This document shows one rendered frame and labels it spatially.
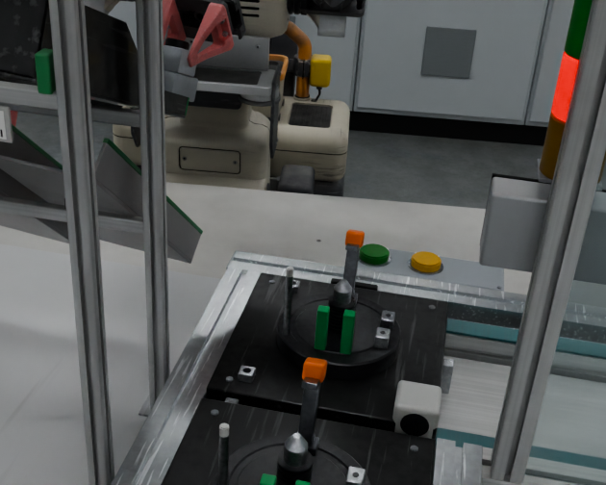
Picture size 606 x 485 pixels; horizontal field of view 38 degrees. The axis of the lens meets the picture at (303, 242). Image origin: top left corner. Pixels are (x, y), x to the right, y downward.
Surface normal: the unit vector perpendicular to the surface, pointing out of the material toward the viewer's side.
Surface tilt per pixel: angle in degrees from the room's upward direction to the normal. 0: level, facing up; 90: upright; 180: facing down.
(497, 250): 90
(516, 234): 90
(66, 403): 0
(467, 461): 0
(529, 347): 90
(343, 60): 90
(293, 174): 0
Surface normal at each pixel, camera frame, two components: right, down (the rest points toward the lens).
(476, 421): 0.06, -0.87
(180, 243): 0.93, 0.22
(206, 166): -0.07, 0.60
